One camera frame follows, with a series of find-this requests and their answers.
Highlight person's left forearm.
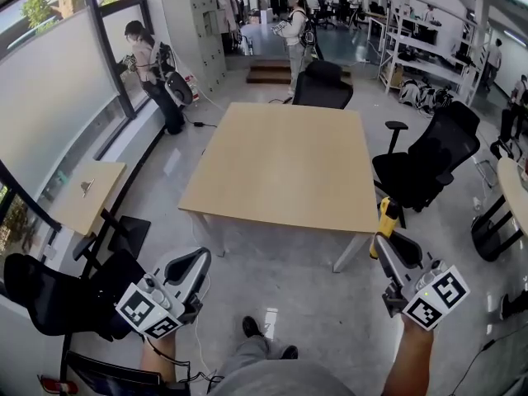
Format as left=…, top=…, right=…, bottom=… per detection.
left=139, top=330, right=178, bottom=385

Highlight person's grey shirt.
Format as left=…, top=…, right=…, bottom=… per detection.
left=205, top=359, right=360, bottom=396

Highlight black monitor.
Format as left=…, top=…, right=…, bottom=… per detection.
left=64, top=349, right=191, bottom=396

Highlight pack of bottles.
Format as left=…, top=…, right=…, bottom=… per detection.
left=184, top=75, right=202, bottom=101

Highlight round wooden table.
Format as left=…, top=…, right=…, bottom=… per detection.
left=470, top=157, right=528, bottom=262

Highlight yellow black utility knife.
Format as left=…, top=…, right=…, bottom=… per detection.
left=368, top=196, right=401, bottom=261

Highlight red cylinder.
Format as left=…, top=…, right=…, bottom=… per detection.
left=40, top=376, right=78, bottom=395

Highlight short ceiling light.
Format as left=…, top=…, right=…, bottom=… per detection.
left=502, top=30, right=528, bottom=49

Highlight white metal shelf rack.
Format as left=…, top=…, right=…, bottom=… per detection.
left=378, top=0, right=493, bottom=107

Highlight black white bags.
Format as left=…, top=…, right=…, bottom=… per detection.
left=398, top=78, right=455, bottom=115

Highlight grey metal lockers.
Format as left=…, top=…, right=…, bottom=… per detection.
left=159, top=0, right=228, bottom=95

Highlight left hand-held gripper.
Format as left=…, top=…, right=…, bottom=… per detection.
left=115, top=246, right=212, bottom=342

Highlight small wooden side table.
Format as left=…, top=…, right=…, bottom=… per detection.
left=47, top=161, right=152, bottom=263

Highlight clothes on rack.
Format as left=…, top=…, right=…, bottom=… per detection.
left=214, top=0, right=243, bottom=36

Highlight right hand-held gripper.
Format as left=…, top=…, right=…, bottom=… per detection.
left=374, top=232, right=472, bottom=332

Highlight black mesh office chair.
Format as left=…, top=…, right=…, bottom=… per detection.
left=372, top=100, right=482, bottom=229
left=291, top=59, right=355, bottom=111
left=2, top=248, right=160, bottom=342

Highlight person's left black shoe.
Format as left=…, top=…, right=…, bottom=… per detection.
left=242, top=315, right=266, bottom=339

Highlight person's right forearm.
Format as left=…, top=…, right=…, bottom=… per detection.
left=379, top=315, right=436, bottom=396

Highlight light wooden square table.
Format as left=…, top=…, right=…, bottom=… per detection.
left=177, top=101, right=380, bottom=274

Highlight white round device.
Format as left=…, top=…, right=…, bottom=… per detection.
left=163, top=70, right=195, bottom=107

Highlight person's grey trouser leg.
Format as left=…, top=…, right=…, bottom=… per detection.
left=216, top=335, right=290, bottom=373

